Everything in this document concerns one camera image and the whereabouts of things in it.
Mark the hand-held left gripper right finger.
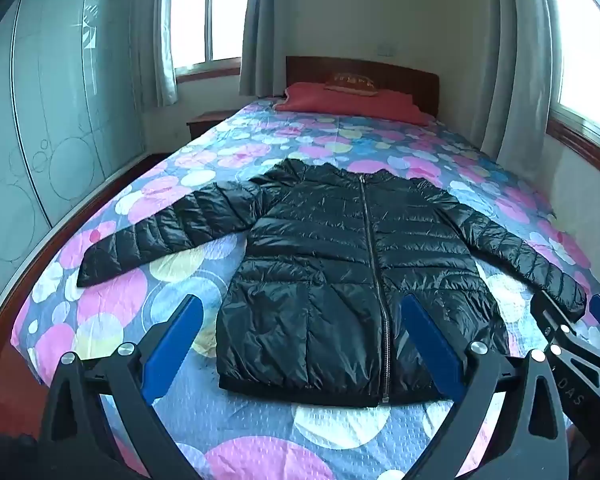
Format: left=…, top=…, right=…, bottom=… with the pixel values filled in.
left=401, top=294, right=571, bottom=480

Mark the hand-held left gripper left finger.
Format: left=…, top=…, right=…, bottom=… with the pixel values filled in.
left=39, top=295, right=203, bottom=480

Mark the black puffer jacket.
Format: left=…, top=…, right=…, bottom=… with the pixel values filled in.
left=76, top=157, right=587, bottom=408

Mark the wooden nightstand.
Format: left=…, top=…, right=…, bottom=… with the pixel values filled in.
left=186, top=110, right=241, bottom=140

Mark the polka dot bedspread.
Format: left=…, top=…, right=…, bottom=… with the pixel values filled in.
left=10, top=95, right=600, bottom=480

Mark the red pillow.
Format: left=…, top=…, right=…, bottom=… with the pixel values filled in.
left=274, top=81, right=438, bottom=127

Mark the window with wooden sill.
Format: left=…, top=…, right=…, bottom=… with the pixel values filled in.
left=546, top=0, right=600, bottom=186
left=172, top=0, right=255, bottom=83

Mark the glass door wardrobe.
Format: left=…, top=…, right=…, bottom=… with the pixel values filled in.
left=0, top=0, right=148, bottom=321

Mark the grey curtain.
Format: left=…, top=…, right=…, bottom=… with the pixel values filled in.
left=142, top=0, right=178, bottom=107
left=239, top=0, right=287, bottom=98
left=480, top=0, right=565, bottom=161

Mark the small embroidered cushion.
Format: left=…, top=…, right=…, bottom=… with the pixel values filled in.
left=325, top=72, right=379, bottom=97

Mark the wooden bed frame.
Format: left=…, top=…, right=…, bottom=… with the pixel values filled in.
left=0, top=56, right=440, bottom=461

